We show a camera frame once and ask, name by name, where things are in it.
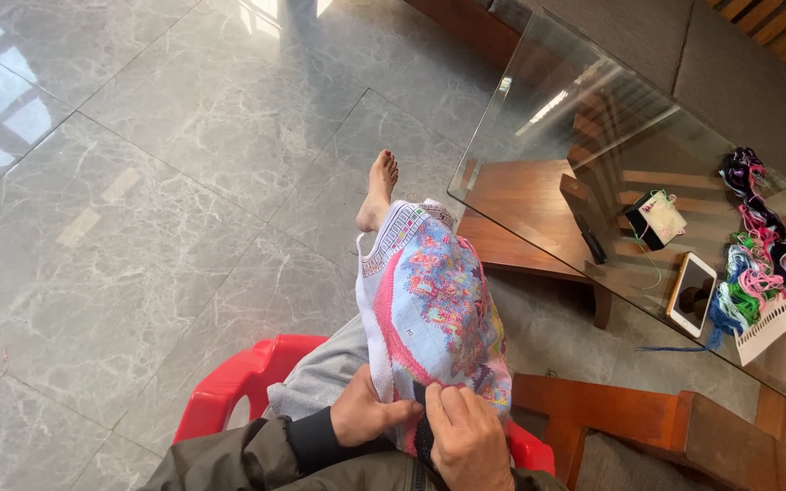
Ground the person's left hand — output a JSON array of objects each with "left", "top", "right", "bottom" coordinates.
[{"left": 329, "top": 363, "right": 426, "bottom": 449}]

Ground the person's right hand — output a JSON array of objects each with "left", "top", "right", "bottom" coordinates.
[{"left": 424, "top": 382, "right": 517, "bottom": 491}]

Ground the colourful cross-stitch fabric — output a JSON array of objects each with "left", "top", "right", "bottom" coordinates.
[{"left": 355, "top": 199, "right": 513, "bottom": 471}]

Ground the person's grey trouser leg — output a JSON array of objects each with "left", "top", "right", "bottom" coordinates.
[{"left": 267, "top": 314, "right": 373, "bottom": 421}]

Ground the person's olive jacket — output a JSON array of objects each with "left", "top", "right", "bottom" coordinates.
[{"left": 137, "top": 417, "right": 568, "bottom": 491}]

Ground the red plastic chair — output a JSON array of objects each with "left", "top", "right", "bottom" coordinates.
[{"left": 172, "top": 333, "right": 556, "bottom": 478}]

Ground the person's bare foot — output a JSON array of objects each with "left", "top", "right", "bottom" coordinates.
[{"left": 355, "top": 149, "right": 399, "bottom": 234}]

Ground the black remote control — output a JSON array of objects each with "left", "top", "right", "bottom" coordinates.
[{"left": 574, "top": 211, "right": 609, "bottom": 266}]

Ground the white smartphone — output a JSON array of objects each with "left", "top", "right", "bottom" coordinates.
[{"left": 666, "top": 251, "right": 718, "bottom": 339}]

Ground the glass top wooden coffee table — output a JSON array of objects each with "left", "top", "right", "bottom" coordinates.
[{"left": 447, "top": 7, "right": 786, "bottom": 425}]

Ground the black box with thread scraps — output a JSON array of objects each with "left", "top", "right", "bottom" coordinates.
[{"left": 623, "top": 190, "right": 689, "bottom": 252}]

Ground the white thread organiser card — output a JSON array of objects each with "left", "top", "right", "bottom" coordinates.
[{"left": 734, "top": 286, "right": 786, "bottom": 367}]

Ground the bundle of coloured embroidery threads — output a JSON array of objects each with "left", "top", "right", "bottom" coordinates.
[{"left": 636, "top": 146, "right": 786, "bottom": 353}]

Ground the grey cushioned wooden sofa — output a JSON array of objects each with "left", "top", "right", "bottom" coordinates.
[{"left": 403, "top": 0, "right": 786, "bottom": 205}]

